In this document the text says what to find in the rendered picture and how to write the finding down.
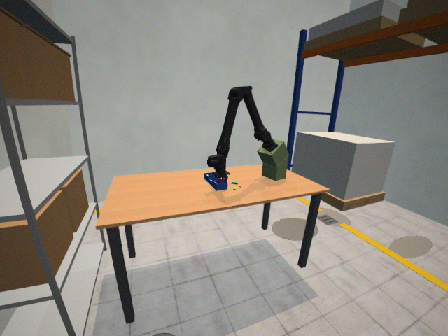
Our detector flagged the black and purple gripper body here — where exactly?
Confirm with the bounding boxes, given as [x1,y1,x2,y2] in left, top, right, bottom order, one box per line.
[213,165,230,178]

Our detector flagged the blue rack of bins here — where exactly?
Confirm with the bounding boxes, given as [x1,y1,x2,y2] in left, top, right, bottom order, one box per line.
[204,172,228,191]

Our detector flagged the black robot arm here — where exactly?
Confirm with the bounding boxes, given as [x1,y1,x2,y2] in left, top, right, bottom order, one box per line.
[207,86,278,173]

